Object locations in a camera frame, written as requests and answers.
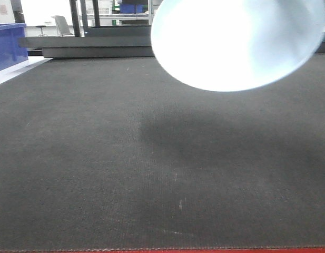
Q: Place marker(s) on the black flat tray stack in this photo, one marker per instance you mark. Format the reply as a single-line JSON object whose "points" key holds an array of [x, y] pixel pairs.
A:
{"points": [[106, 42]]}

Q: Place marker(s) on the dark grey table mat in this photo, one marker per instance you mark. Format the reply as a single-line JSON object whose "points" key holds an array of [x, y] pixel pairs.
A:
{"points": [[107, 154]]}

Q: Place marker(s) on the grey office chair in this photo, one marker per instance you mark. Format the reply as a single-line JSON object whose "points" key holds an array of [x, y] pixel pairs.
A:
{"points": [[62, 26]]}

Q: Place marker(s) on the black round stool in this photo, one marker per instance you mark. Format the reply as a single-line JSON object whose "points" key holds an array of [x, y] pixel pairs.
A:
{"points": [[41, 27]]}

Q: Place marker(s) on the blue plastic bin on table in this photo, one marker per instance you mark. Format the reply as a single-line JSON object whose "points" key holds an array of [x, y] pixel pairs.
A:
{"points": [[10, 51]]}

